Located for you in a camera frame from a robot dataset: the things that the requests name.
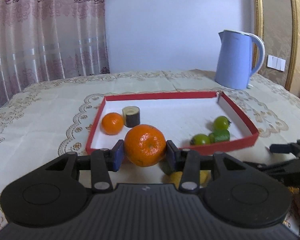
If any light blue electric kettle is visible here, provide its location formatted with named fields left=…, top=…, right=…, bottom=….
left=214, top=29, right=266, bottom=91

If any small yellow longan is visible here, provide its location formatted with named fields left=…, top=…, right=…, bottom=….
left=169, top=171, right=183, bottom=187

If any green cucumber piece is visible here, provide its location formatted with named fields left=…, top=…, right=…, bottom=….
left=209, top=129, right=231, bottom=143

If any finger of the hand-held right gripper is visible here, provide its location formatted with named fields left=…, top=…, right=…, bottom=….
left=242, top=160, right=286, bottom=175
left=269, top=139, right=300, bottom=156

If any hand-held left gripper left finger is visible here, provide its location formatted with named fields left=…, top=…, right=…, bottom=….
left=44, top=139, right=125, bottom=193

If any white wall switch panel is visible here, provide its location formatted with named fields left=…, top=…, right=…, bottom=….
left=267, top=54, right=287, bottom=72

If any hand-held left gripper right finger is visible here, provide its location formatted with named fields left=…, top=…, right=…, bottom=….
left=166, top=140, right=245, bottom=193

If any gold wall moulding strip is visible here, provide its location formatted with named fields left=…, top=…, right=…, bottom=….
left=250, top=0, right=265, bottom=74
left=285, top=0, right=299, bottom=92

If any dark green cone-shaped fruit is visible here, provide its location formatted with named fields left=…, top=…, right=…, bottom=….
left=161, top=160, right=175, bottom=176

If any green tomato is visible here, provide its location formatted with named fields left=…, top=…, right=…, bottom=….
left=213, top=116, right=232, bottom=131
left=190, top=134, right=211, bottom=146

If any dark sugarcane piece smooth cut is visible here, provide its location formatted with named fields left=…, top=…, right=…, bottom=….
left=122, top=106, right=141, bottom=128

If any large orange mandarin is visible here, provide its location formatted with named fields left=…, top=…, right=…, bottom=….
left=124, top=124, right=167, bottom=168

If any small orange mandarin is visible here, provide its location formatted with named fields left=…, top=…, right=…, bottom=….
left=101, top=112, right=124, bottom=136

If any yellow longan with stem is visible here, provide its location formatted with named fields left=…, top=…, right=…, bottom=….
left=199, top=170, right=212, bottom=187

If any red cardboard tray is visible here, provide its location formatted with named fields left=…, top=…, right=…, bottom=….
left=86, top=91, right=259, bottom=157

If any pink patterned curtain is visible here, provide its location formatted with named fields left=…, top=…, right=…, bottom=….
left=0, top=0, right=111, bottom=117

